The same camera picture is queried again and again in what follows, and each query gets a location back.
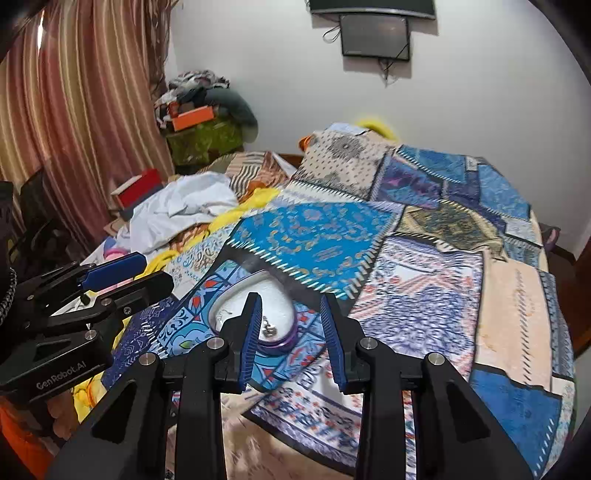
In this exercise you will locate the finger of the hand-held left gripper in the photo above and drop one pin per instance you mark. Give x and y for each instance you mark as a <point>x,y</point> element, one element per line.
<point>115,272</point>
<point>147,286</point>

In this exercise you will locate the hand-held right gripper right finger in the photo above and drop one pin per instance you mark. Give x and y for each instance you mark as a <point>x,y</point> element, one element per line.
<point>334,341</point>

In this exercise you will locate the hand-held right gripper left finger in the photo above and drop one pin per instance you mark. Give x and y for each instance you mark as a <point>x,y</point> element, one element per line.
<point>251,332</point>

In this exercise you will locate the silver earring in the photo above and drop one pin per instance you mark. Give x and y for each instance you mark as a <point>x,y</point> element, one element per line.
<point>268,330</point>

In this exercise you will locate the purple heart-shaped box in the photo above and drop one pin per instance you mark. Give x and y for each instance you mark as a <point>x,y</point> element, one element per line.
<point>277,295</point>

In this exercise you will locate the orange garment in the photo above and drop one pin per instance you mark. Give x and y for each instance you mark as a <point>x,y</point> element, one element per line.
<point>18,438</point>

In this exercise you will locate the white cloth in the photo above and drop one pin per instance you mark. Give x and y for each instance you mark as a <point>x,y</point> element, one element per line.
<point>175,207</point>

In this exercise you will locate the red and white box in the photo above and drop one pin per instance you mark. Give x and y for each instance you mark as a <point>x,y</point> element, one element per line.
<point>141,189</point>

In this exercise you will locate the dark chair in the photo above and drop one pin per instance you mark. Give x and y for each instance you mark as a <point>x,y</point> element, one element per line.
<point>37,212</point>

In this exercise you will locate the patchwork printed blanket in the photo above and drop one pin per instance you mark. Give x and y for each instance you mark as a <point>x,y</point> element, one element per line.
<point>415,277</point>

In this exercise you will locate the brown striped cloth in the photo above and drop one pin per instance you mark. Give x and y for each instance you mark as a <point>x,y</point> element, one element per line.
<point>249,168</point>

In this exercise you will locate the green patterned cloth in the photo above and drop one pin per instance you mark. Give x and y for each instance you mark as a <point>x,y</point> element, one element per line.
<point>203,141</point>

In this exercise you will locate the striped curtain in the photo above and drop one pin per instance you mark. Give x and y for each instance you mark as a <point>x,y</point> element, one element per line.
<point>69,115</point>

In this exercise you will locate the orange box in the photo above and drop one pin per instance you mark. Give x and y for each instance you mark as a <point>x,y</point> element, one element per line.
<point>194,117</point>

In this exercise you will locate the orange cloth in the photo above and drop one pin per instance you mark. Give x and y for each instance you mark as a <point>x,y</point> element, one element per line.
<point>303,141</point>

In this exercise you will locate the pile of clothes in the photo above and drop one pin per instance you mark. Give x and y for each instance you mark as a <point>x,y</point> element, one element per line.
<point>203,87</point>

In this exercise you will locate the yellow plush item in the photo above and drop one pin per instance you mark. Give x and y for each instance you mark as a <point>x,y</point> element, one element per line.
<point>376,124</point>

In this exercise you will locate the wooden bed frame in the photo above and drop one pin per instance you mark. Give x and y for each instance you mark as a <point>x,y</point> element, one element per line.
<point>288,159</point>

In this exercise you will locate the small black wall monitor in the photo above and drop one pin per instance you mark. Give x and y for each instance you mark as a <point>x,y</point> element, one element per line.
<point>374,37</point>

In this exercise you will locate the black wall television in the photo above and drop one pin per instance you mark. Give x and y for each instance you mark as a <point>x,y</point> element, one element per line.
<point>369,7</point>

